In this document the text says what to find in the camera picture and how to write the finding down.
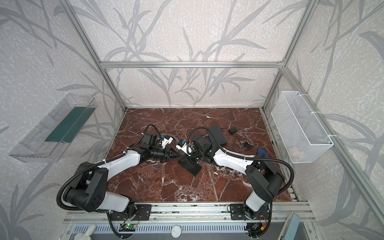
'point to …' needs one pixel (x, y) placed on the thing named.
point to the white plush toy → (86, 236)
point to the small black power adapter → (233, 130)
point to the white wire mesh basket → (305, 139)
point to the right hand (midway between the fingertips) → (183, 153)
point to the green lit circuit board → (127, 227)
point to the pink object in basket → (294, 152)
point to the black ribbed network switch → (190, 164)
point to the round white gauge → (176, 231)
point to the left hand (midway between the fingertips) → (181, 152)
